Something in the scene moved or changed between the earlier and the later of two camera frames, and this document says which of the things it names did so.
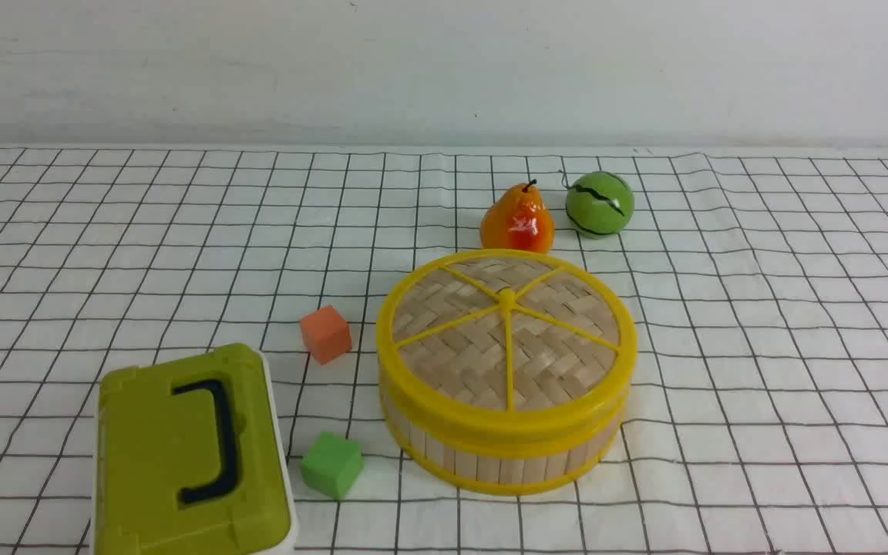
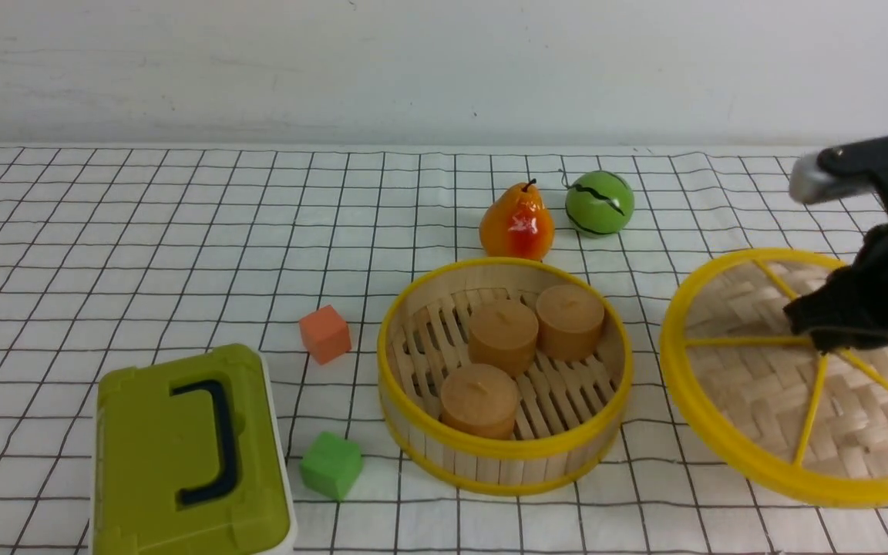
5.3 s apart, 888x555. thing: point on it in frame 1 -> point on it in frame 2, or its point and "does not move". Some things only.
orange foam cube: [326, 334] does not move
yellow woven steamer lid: [507, 350] -> [855, 428]
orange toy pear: [518, 220] does not move
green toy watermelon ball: [599, 203] does not move
